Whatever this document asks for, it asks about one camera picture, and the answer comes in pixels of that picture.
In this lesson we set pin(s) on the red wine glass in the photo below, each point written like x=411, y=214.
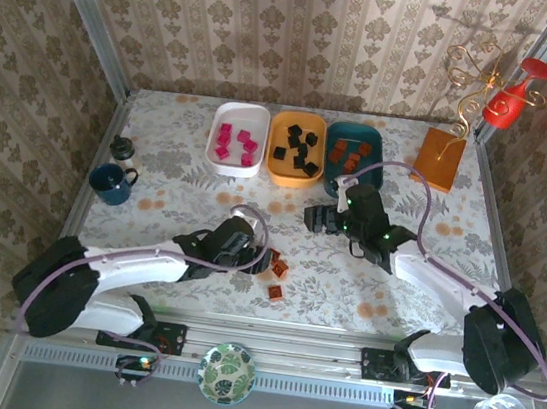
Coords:
x=500, y=106

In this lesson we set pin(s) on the orange plastic container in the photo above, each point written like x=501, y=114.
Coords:
x=278, y=170

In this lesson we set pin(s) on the aluminium frame side rail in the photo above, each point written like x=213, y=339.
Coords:
x=93, y=176
x=497, y=229

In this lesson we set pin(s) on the small controller board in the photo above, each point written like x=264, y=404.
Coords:
x=136, y=365
x=411, y=403

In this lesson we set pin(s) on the leaf pattern bowl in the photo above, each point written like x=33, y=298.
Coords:
x=226, y=375

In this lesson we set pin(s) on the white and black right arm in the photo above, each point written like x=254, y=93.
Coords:
x=435, y=281

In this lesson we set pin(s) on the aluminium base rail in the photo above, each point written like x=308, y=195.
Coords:
x=275, y=346

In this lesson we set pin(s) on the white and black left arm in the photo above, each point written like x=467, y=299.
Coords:
x=144, y=268

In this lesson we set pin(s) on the floral tablecloth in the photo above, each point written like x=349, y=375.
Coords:
x=330, y=313

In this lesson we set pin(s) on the black lego brick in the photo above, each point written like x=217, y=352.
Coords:
x=294, y=130
x=293, y=142
x=279, y=152
x=312, y=169
x=299, y=163
x=303, y=150

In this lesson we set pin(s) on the white plastic container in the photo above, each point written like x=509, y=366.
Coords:
x=237, y=119

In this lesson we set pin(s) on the small black and white bottle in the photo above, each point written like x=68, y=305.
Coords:
x=123, y=149

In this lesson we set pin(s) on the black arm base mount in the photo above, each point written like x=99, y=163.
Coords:
x=170, y=334
x=376, y=364

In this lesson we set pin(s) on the teal plastic container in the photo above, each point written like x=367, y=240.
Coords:
x=375, y=142

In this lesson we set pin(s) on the aluminium frame post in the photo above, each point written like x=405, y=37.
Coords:
x=527, y=76
x=90, y=24

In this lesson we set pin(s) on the dark blue mug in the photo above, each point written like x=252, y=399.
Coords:
x=109, y=188

